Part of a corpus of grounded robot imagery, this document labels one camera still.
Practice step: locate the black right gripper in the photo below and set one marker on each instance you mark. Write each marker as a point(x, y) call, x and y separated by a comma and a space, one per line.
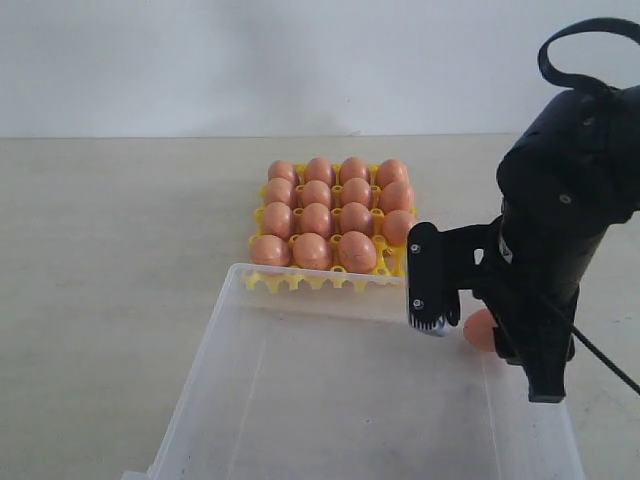
point(535, 308)

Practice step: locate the brown egg bin bottom edge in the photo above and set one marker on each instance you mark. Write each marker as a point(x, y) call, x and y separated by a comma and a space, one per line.
point(357, 190)

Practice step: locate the brown egg tray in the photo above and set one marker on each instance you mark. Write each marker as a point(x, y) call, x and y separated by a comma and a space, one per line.
point(320, 169)
point(353, 167)
point(283, 170)

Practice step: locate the brown egg corner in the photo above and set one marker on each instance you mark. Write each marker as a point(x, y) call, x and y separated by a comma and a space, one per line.
point(278, 220)

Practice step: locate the brown egg large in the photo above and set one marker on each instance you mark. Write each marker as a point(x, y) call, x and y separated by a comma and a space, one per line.
point(270, 250)

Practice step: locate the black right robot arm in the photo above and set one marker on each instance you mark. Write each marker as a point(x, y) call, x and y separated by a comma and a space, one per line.
point(571, 175)

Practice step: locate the clear plastic bin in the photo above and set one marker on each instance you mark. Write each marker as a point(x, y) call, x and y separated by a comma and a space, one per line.
point(333, 383)

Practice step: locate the yellow plastic egg tray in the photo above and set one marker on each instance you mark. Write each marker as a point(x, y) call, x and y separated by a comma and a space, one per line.
point(390, 263)

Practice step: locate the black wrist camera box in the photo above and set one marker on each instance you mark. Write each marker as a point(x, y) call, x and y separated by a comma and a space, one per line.
point(441, 264)

